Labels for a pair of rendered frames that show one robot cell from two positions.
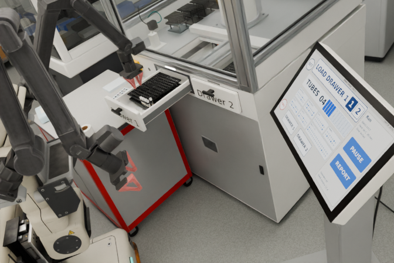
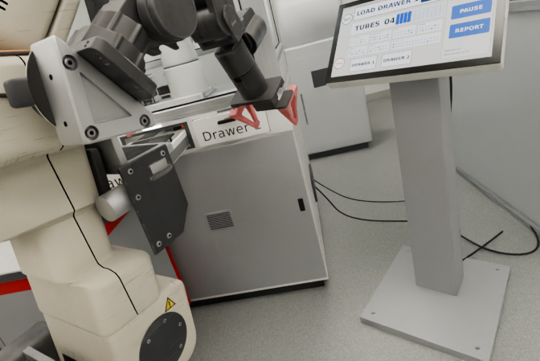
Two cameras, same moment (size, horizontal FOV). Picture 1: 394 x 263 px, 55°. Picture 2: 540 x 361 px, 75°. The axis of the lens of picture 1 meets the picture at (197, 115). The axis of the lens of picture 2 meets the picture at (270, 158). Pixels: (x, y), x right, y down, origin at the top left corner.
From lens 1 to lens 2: 1.14 m
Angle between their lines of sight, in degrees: 45
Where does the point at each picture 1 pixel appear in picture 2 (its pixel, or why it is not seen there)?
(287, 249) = (356, 297)
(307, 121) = (386, 44)
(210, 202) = (232, 318)
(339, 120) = (424, 13)
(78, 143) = (229, 5)
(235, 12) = not seen: outside the picture
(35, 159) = not seen: outside the picture
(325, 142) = (426, 34)
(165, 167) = not seen: hidden behind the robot
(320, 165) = (438, 48)
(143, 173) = not seen: hidden behind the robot
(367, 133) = not seen: outside the picture
